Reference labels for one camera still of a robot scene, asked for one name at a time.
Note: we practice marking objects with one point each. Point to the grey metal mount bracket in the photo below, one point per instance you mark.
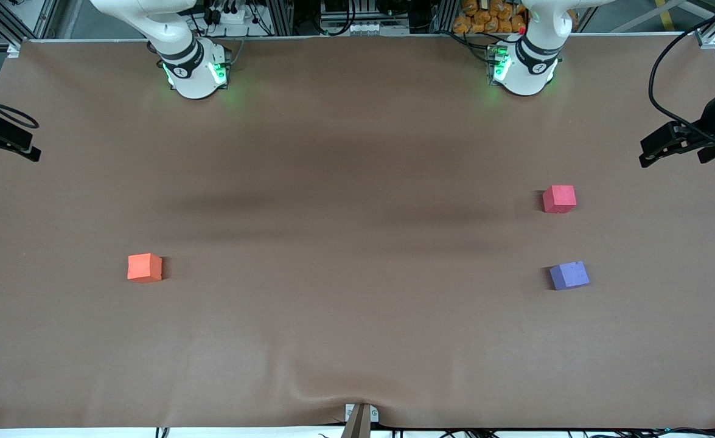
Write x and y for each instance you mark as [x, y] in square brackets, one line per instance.
[361, 417]

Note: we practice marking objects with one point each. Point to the orange foam block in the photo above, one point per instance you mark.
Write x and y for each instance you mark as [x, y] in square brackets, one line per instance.
[144, 267]

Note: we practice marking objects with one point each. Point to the aluminium frame rail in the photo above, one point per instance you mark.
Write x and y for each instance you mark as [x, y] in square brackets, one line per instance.
[4, 21]

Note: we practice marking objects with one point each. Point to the white terminal block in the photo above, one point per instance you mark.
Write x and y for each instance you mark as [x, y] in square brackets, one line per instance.
[363, 27]

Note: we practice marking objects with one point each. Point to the brown table cover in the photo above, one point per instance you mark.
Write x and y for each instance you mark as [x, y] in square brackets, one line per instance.
[357, 243]

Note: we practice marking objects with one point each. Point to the red foam block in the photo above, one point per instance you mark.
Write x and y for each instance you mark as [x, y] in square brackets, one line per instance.
[559, 199]

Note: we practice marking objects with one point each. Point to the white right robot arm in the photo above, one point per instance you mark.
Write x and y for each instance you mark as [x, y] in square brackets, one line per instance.
[193, 73]

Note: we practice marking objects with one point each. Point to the small metal corner bracket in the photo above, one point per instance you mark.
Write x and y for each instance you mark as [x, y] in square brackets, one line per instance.
[14, 50]
[708, 38]

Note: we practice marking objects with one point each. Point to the purple foam block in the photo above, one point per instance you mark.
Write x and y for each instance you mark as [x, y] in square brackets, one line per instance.
[569, 275]

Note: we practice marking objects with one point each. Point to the bag of orange items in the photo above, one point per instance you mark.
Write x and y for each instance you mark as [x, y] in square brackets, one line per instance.
[485, 18]

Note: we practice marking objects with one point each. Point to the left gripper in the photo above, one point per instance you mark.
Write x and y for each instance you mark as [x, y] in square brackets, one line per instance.
[711, 119]

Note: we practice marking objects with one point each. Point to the white power strip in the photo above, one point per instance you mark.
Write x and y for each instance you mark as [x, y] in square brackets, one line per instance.
[229, 15]

